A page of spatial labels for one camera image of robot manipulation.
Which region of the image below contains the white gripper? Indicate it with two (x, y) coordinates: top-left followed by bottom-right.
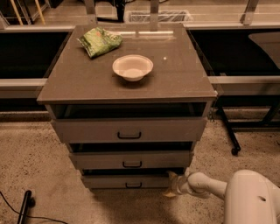
(164, 171), (189, 198)

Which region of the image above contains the grey bottom drawer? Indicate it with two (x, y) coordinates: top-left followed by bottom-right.
(81, 167), (185, 189)

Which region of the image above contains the grey drawer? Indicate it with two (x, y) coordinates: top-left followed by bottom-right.
(46, 101), (210, 144)
(69, 142), (194, 170)
(81, 167), (185, 189)

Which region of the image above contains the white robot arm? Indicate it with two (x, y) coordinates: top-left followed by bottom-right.
(164, 170), (280, 224)

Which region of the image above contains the grey middle drawer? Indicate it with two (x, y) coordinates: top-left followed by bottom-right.
(69, 142), (194, 170)

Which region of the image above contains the grey top drawer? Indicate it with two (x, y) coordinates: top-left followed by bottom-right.
(46, 101), (210, 144)

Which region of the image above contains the grey drawer cabinet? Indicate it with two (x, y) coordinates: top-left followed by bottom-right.
(36, 23), (219, 193)

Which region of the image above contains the black table leg with caster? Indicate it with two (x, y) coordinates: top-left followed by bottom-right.
(217, 106), (241, 156)

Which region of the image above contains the white bowl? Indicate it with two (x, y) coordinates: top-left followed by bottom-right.
(112, 54), (153, 81)

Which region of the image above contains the black stand leg left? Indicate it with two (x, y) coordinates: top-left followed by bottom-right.
(17, 190), (36, 224)

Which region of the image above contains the green chip bag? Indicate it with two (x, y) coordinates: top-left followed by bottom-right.
(78, 27), (123, 59)

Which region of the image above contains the wooden stick right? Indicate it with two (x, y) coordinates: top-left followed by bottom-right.
(34, 0), (46, 25)

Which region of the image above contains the wooden stick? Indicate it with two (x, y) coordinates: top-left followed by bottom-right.
(34, 0), (46, 25)
(10, 0), (24, 25)

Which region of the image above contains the wooden stick left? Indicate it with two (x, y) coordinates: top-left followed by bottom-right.
(10, 0), (24, 25)

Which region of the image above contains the wire mesh basket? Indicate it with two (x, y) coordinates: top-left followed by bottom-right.
(124, 10), (193, 23)

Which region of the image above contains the black floor cable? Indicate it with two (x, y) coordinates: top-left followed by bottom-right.
(0, 191), (69, 224)

